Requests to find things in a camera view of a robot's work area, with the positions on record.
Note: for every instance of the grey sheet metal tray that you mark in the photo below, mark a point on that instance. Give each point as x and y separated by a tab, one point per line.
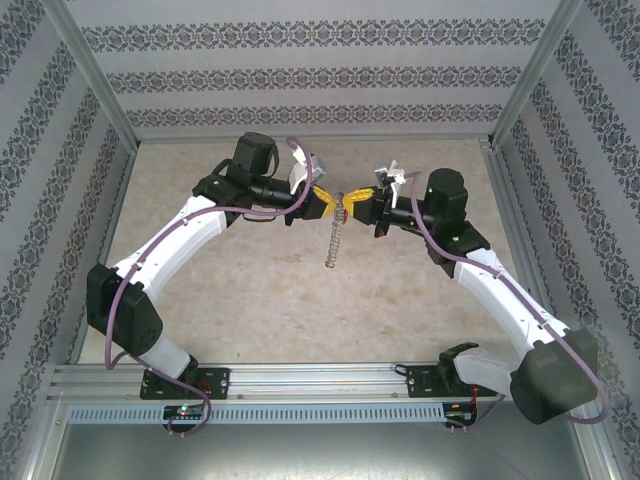
320	452

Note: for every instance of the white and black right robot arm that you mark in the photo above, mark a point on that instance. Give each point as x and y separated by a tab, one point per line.
500	300

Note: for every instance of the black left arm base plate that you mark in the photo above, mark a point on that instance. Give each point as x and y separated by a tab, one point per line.
217	382

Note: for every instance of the large metal keyring with rings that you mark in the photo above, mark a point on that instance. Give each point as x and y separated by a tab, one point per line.
336	240

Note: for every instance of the aluminium frame post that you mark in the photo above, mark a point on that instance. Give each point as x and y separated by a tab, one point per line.
85	60
541	60

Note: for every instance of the controller circuit board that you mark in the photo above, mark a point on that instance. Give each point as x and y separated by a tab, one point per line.
460	412
185	411

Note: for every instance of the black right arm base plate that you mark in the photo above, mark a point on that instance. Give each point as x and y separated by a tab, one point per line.
422	382

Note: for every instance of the aluminium frame cross beam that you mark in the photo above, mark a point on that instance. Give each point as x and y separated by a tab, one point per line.
160	136

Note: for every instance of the right controller circuit board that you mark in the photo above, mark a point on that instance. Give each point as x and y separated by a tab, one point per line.
460	412

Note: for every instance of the aluminium mounting rail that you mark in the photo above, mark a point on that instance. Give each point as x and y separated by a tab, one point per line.
315	382

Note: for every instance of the left controller circuit board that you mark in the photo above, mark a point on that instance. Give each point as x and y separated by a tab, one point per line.
185	411

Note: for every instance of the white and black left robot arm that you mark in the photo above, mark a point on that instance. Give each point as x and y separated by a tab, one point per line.
175	245

